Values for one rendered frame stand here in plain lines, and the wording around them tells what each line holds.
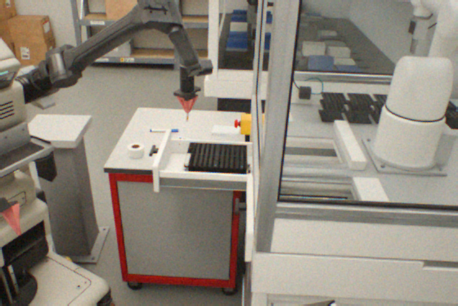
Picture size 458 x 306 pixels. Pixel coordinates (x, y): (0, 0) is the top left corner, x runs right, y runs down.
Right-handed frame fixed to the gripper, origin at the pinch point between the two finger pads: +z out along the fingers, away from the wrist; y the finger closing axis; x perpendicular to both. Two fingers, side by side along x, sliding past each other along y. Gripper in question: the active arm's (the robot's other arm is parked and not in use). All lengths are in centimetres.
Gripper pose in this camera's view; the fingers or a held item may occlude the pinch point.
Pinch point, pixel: (187, 110)
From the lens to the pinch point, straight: 171.2
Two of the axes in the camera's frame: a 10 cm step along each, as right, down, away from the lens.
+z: -0.4, 8.4, 5.3
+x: -8.4, -3.2, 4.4
